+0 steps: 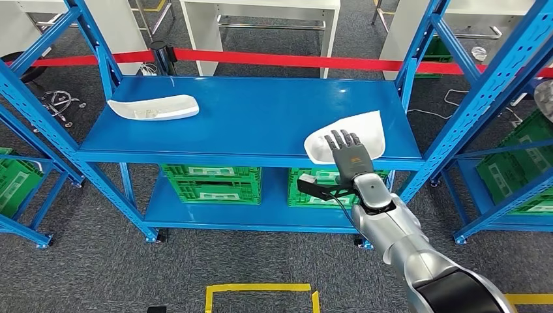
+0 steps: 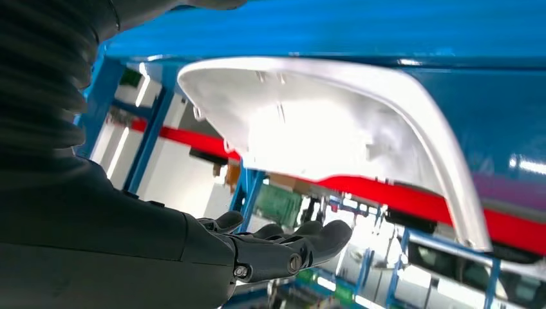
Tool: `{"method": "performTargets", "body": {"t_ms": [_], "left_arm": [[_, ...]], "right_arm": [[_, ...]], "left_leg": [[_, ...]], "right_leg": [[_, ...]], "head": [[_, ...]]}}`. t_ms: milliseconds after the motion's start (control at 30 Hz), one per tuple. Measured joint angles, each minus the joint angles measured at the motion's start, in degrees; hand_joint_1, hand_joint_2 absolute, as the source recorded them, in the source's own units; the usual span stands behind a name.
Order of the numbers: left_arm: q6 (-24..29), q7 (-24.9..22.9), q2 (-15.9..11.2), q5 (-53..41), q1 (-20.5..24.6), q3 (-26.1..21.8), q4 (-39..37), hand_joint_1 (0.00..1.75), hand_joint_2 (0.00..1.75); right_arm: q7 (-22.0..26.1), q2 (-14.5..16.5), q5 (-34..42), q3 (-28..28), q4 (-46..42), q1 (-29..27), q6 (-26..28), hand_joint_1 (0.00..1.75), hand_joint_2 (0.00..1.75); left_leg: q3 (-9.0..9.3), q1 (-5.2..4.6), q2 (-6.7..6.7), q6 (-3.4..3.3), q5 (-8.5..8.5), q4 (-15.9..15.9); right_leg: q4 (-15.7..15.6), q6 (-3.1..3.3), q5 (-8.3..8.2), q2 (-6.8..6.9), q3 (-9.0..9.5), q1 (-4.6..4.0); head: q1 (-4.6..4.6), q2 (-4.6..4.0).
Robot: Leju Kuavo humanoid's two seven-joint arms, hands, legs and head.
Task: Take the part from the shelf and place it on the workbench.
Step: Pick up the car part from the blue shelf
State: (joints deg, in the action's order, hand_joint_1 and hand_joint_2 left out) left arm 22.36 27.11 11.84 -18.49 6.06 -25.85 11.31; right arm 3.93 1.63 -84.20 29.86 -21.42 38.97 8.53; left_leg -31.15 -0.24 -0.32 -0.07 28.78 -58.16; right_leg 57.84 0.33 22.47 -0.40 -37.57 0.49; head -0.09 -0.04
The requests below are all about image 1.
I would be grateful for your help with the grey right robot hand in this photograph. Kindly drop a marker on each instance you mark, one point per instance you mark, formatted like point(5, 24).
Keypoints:
point(352, 162)

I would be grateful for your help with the white wide shell part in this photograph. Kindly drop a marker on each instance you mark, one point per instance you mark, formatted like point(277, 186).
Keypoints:
point(367, 129)

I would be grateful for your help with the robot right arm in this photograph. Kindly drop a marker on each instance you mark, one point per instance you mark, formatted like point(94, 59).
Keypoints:
point(410, 242)

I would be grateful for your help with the blue metal shelf rack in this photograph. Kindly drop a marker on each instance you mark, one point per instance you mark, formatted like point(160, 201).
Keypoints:
point(497, 214)
point(259, 116)
point(26, 233)

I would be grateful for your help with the white long narrow shell part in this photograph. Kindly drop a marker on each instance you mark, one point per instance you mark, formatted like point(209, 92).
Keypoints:
point(181, 108)

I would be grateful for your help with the green plastic crate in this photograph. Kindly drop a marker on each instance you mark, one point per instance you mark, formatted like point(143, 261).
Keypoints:
point(293, 171)
point(17, 185)
point(181, 172)
point(293, 203)
point(190, 194)
point(497, 190)
point(440, 54)
point(535, 129)

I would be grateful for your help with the red barrier belt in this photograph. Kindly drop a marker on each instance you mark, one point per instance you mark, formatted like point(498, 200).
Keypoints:
point(281, 59)

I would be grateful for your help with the chrome table footrest bar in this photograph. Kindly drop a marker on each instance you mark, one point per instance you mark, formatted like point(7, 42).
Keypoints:
point(272, 26)
point(471, 35)

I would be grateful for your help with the clear crumpled plastic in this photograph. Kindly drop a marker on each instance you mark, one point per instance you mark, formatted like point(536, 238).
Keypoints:
point(479, 53)

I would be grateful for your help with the white grey wrapped bundle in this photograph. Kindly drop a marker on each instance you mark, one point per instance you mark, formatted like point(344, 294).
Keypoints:
point(545, 101)

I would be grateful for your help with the black belt stanchion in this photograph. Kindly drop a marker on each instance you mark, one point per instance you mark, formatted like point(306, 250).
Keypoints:
point(162, 54)

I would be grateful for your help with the black stool with chrome base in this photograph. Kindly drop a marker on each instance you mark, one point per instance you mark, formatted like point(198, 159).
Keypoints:
point(30, 75)

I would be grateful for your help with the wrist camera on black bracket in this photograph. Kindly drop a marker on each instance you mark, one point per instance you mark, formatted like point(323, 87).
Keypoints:
point(309, 179)

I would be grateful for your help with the chrome tube frame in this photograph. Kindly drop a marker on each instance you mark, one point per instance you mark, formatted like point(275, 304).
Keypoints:
point(142, 19)

